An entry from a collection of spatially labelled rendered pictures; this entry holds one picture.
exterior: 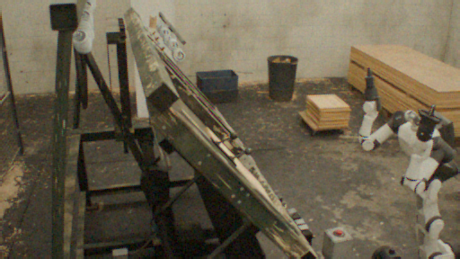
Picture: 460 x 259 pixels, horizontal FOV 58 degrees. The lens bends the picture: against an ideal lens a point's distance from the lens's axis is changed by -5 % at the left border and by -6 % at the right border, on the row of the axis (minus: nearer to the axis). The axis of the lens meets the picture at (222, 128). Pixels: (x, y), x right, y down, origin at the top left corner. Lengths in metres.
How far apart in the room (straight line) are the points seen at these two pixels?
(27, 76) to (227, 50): 3.46
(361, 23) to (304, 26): 1.14
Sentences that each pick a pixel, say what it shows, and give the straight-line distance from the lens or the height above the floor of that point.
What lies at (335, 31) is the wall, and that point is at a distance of 8.33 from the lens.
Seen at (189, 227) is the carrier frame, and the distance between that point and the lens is 3.59.
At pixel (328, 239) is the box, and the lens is 2.51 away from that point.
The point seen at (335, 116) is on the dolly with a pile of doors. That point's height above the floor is 0.28.
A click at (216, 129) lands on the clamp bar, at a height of 1.22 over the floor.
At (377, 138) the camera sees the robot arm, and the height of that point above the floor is 1.18.
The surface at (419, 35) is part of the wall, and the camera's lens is 9.25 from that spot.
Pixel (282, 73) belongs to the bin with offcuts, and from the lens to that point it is 6.91.
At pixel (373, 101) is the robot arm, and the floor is 1.44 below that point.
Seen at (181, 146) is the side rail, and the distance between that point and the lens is 1.87.
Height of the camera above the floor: 2.39
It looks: 23 degrees down
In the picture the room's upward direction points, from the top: straight up
